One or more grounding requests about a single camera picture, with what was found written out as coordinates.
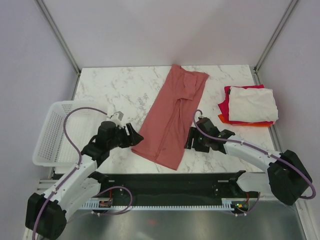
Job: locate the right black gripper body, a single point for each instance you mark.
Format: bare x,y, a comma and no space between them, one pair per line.
202,145

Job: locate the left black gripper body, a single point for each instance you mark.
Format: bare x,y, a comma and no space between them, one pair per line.
120,135

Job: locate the pink t shirt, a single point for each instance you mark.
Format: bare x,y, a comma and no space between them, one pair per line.
166,127

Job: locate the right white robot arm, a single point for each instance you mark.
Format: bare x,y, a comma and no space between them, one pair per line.
282,175

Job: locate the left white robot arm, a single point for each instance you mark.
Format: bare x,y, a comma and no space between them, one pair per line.
47,214

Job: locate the orange folded t shirt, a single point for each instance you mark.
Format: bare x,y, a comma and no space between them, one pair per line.
256,124

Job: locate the red folded t shirt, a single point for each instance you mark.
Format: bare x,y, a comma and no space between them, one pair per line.
224,108

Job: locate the white plastic basket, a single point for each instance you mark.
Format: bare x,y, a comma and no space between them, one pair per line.
83,119

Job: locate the white folded t shirt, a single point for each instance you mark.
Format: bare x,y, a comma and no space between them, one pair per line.
252,105

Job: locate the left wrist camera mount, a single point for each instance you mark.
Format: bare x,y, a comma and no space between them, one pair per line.
116,118

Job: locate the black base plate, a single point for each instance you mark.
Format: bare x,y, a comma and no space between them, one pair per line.
130,188

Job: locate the white cable duct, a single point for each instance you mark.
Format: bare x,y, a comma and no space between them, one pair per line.
213,204

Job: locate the left aluminium frame post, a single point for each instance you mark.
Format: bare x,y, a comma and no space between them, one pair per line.
58,35

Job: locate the aluminium frame post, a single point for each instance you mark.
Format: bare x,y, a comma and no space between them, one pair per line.
58,35
276,34

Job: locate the right aluminium frame post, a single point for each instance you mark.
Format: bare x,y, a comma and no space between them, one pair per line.
276,34

